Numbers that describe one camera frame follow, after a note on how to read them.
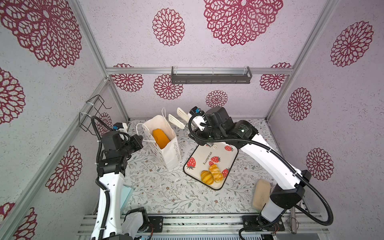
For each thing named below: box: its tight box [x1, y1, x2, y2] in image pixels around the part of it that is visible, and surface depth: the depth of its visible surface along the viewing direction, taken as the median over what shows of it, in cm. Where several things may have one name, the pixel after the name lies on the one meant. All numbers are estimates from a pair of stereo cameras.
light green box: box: [120, 185, 134, 216], surface depth 81 cm
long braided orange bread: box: [152, 128, 170, 150], surface depth 93 cm
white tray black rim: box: [183, 142, 239, 190], surface depth 95 cm
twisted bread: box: [209, 164, 224, 183], surface depth 89 cm
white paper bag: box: [142, 114, 182, 171], surface depth 86 cm
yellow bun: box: [200, 170, 214, 185], surface depth 87 cm
